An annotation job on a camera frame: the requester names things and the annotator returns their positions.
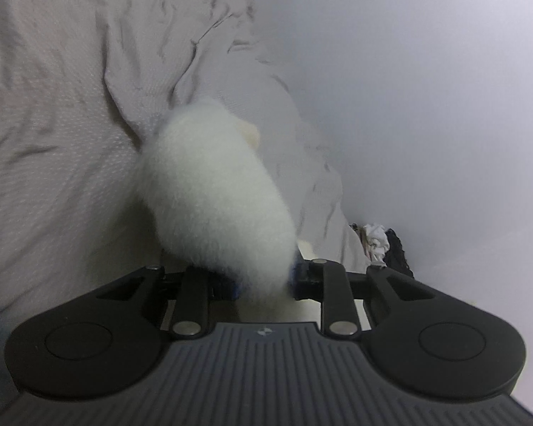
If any cream blue striped sweater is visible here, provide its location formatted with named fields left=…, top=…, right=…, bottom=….
left=135, top=98, right=318, bottom=322

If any black clothes pile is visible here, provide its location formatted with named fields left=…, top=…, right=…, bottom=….
left=384, top=229, right=414, bottom=278

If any white crumpled cloth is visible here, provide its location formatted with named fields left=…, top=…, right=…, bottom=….
left=352, top=224, right=390, bottom=267

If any grey bed sheet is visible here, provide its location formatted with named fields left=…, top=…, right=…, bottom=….
left=0, top=0, right=368, bottom=413

